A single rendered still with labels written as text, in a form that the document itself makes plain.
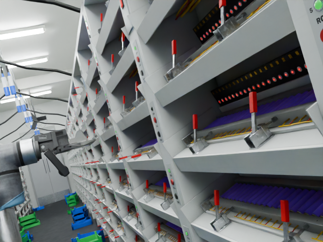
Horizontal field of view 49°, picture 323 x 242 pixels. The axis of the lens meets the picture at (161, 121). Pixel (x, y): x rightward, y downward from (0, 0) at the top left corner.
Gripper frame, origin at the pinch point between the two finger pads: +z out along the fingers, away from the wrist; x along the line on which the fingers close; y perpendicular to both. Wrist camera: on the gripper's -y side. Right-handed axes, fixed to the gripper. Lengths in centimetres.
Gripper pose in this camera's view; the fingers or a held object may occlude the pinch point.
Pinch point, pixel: (92, 143)
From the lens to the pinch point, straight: 135.1
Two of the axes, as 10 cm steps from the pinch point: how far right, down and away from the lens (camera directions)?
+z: 9.3, -2.1, 3.0
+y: -2.4, -9.7, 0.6
